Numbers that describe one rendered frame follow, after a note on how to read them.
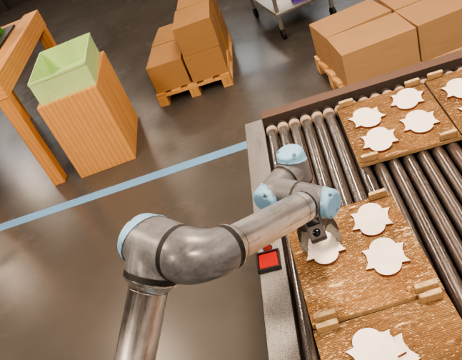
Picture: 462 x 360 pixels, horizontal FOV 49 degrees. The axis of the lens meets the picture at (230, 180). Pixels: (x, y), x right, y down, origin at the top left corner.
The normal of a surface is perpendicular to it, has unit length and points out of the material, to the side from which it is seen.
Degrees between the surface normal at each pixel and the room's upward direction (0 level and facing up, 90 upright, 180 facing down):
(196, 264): 68
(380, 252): 0
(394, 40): 90
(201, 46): 90
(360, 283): 0
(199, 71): 90
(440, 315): 0
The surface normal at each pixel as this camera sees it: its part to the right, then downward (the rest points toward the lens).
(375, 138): -0.32, -0.75
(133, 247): -0.66, -0.09
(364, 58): 0.14, 0.56
